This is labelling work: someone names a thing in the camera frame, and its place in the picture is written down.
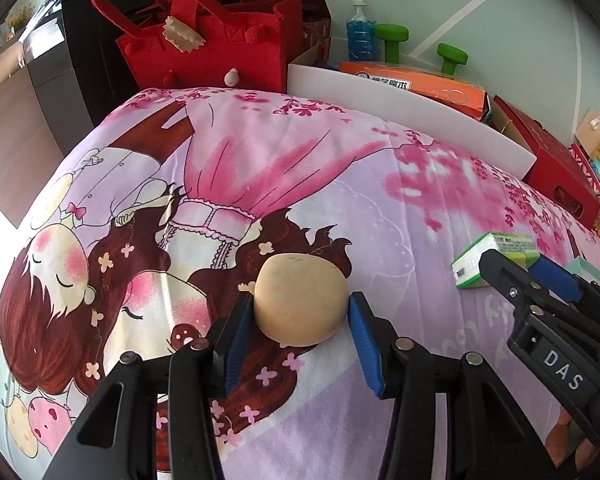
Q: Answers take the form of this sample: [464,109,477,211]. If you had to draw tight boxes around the black cabinet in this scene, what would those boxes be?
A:
[55,0,141,128]

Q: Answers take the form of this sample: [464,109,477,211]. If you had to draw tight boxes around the brown wooden counter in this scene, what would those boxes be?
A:
[0,0,96,226]

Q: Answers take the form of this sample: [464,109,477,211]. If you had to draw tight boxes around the red felt bag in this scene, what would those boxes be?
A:
[90,0,291,98]

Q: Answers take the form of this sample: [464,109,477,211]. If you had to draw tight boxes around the teal-edged white tray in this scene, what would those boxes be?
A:
[565,257,600,291]

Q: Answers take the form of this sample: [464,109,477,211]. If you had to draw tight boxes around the printed cartoon bedsheet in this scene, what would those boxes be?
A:
[0,87,600,480]

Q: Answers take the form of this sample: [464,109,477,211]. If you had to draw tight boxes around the dark red cardboard box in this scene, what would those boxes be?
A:
[210,0,333,68]

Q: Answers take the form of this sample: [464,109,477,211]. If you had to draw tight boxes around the blue liquid water bottle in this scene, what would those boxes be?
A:
[345,0,378,62]

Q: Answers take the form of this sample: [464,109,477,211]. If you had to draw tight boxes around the yellow flowers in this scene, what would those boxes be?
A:
[7,2,36,28]

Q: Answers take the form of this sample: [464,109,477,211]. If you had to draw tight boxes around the peach round puff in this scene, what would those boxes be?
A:
[254,252,350,347]

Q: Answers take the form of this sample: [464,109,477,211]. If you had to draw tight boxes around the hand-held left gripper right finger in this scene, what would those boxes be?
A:
[349,291,548,480]

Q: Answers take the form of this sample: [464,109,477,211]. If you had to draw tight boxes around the green tissue pack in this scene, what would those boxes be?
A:
[451,232,541,289]

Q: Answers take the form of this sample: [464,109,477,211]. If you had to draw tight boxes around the orange cardboard box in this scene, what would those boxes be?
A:
[339,60,493,122]

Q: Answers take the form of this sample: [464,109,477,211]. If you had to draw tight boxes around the green dumbbell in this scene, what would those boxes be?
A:
[436,42,469,77]
[376,24,410,64]

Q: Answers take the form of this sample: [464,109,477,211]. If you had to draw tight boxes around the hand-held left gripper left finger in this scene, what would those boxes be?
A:
[42,291,255,480]

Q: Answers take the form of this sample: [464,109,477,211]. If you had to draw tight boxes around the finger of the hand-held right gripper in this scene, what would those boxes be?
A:
[480,249,561,316]
[527,256,600,331]

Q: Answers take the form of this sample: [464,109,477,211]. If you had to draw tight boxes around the red white patterned box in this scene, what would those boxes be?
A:
[567,142,600,226]

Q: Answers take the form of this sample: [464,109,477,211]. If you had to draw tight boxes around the red gift box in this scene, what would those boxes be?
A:
[492,96,600,231]

